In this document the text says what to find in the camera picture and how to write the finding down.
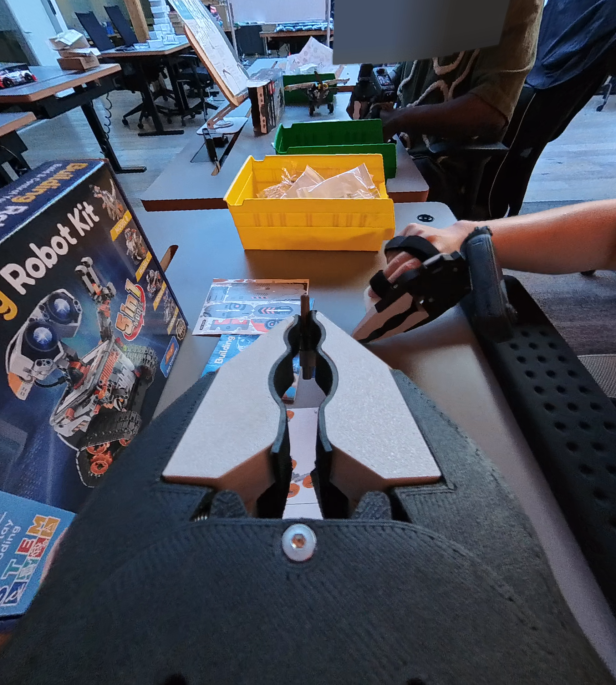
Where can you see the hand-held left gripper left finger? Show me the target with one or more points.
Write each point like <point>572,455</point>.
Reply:
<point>222,428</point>

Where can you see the grey desk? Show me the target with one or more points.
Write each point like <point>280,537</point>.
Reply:
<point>206,235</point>

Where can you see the cardboard box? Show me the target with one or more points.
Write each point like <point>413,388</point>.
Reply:
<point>75,51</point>

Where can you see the grey chair seat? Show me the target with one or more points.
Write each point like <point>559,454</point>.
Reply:
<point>613,380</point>

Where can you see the whiteboard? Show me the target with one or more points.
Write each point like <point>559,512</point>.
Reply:
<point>281,10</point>

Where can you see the person's right forearm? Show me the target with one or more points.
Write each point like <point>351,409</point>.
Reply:
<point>554,235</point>

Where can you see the brick plane model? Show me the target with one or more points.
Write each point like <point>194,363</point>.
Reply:
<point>318,91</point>

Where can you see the grey orange sticker sheet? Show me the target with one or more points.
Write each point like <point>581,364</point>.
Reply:
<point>243,310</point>

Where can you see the white open instruction booklet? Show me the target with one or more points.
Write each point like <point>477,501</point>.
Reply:
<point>302,444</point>

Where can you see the red black toy car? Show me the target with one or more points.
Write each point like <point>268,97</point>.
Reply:
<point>3,75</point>

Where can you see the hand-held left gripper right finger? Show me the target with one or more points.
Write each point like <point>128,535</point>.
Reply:
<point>382,428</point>

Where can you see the dark kit box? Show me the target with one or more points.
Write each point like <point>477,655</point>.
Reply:
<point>265,107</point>

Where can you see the long wooden-top desk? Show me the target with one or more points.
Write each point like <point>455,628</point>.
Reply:
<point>45,88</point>

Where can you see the person's right hand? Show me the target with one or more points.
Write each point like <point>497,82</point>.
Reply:
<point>436,235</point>

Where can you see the white printed sheet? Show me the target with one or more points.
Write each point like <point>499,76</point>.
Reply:
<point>310,53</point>

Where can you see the clear plastic parts bag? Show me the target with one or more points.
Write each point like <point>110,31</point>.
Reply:
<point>273,188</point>
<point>340,184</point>

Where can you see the blue kit manual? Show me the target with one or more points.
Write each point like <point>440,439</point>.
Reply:
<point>227,353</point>

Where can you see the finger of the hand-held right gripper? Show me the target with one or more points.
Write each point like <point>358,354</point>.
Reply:
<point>388,332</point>
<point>399,309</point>

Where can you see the blue robot kit box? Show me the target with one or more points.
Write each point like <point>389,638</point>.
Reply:
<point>45,321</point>

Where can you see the black axle rod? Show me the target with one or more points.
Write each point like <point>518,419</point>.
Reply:
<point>306,348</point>

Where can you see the green plastic bin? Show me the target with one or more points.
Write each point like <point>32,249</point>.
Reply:
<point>329,136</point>

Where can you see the yellow plastic bin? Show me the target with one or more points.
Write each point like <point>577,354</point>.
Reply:
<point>313,230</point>

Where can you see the tilted wooden board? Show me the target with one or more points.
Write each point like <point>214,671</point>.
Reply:
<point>217,53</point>

